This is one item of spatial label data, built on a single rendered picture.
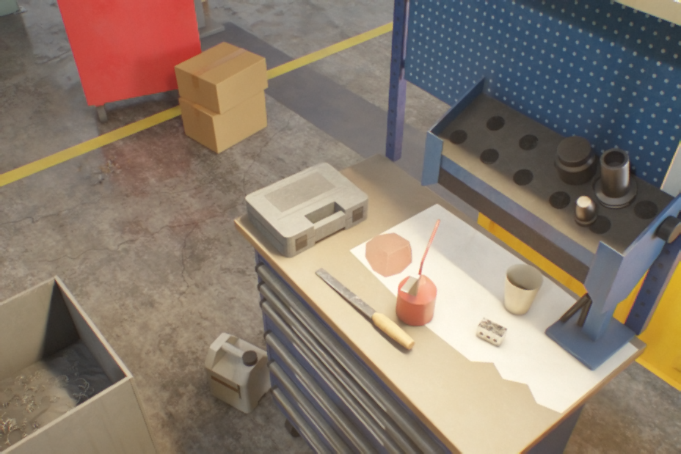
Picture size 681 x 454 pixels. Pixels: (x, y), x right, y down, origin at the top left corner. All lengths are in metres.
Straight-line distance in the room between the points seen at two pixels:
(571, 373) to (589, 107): 0.54
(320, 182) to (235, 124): 1.98
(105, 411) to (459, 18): 1.39
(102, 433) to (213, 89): 1.97
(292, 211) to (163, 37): 2.36
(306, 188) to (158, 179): 1.92
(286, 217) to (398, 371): 0.48
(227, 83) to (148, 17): 0.60
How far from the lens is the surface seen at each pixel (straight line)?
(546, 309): 1.54
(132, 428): 2.09
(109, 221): 3.32
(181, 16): 3.81
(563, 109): 1.42
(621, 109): 1.35
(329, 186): 1.68
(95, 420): 1.97
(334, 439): 1.87
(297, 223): 1.58
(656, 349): 2.54
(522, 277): 1.51
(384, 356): 1.39
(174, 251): 3.07
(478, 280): 1.56
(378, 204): 1.74
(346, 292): 1.49
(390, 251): 1.56
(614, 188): 1.27
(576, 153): 1.29
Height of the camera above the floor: 2.06
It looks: 42 degrees down
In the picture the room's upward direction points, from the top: straight up
